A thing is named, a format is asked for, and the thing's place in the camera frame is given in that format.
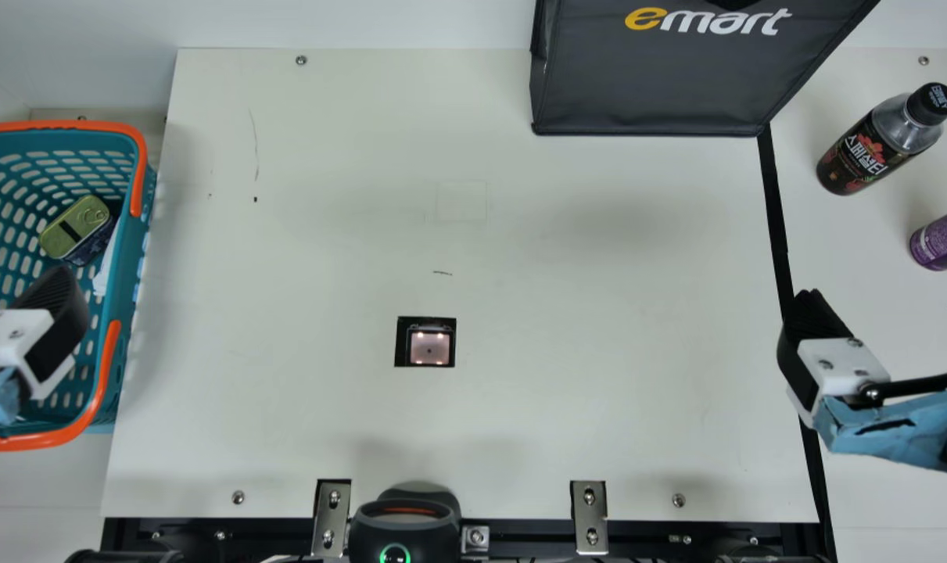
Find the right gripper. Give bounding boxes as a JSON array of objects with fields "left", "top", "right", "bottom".
[{"left": 777, "top": 279, "right": 947, "bottom": 475}]

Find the teal shopping basket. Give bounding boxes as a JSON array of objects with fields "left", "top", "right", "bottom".
[{"left": 0, "top": 120, "right": 158, "bottom": 454}]

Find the purple can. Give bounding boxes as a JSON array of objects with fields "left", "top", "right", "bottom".
[{"left": 909, "top": 201, "right": 947, "bottom": 272}]

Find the small square scanner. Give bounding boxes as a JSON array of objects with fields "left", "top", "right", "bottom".
[{"left": 395, "top": 317, "right": 457, "bottom": 369}]

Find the blue white wipes pack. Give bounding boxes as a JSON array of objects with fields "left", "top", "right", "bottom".
[{"left": 91, "top": 227, "right": 120, "bottom": 299}]

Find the rectangular tin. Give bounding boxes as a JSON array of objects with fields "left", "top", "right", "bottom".
[{"left": 39, "top": 195, "right": 119, "bottom": 267}]

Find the black strip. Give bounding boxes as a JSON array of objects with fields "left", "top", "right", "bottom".
[{"left": 757, "top": 125, "right": 838, "bottom": 563}]

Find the dark coffee bottle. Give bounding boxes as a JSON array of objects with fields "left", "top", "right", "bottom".
[{"left": 816, "top": 82, "right": 947, "bottom": 196}]

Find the dark grey bag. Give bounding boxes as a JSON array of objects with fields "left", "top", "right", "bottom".
[{"left": 529, "top": 0, "right": 881, "bottom": 138}]

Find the black device with green light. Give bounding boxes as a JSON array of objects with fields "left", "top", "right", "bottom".
[{"left": 348, "top": 498, "right": 463, "bottom": 563}]

